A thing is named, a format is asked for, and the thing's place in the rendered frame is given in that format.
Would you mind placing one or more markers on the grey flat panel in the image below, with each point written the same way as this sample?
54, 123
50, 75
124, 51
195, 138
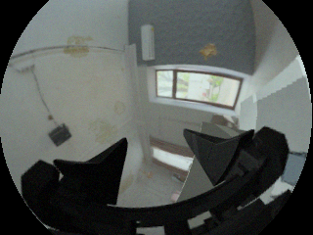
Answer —
197, 181

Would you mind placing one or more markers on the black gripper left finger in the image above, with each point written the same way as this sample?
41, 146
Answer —
102, 173

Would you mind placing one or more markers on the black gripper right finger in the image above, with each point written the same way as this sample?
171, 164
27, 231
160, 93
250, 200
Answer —
214, 153

